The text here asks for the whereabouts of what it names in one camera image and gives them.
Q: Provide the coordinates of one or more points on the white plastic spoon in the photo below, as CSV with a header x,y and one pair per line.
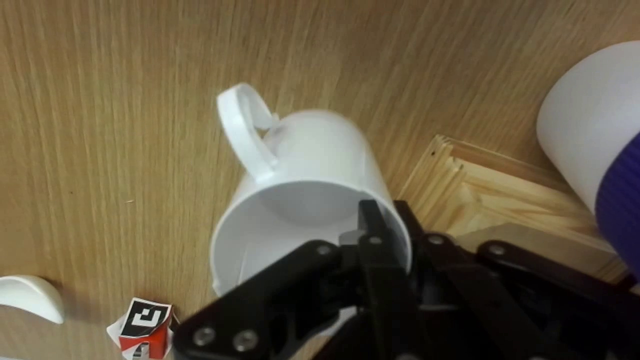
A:
x,y
33,294

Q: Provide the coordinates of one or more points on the white handled cup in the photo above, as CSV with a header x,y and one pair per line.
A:
x,y
305,176

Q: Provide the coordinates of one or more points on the white tumbler with blue sleeve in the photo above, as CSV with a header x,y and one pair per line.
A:
x,y
588,127

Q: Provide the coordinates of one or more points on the small red white toy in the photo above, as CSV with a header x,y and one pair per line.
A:
x,y
144,330

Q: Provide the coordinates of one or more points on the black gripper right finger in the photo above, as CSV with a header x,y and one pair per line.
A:
x,y
507,302

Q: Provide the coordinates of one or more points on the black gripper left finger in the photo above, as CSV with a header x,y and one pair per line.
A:
x,y
356,292

